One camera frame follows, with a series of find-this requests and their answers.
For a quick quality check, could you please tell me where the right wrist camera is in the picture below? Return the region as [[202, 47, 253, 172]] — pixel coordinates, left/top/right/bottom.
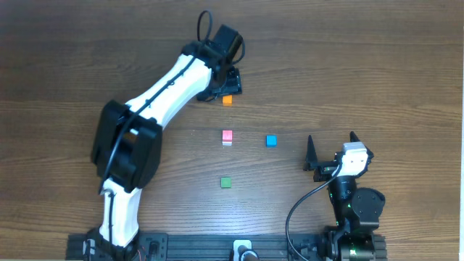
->
[[339, 141, 369, 178]]

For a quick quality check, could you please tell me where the mounting rail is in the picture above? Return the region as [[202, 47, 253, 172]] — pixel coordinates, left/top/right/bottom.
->
[[67, 231, 388, 261]]

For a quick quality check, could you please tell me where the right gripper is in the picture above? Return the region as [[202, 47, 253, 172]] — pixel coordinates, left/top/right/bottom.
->
[[303, 130, 375, 182]]

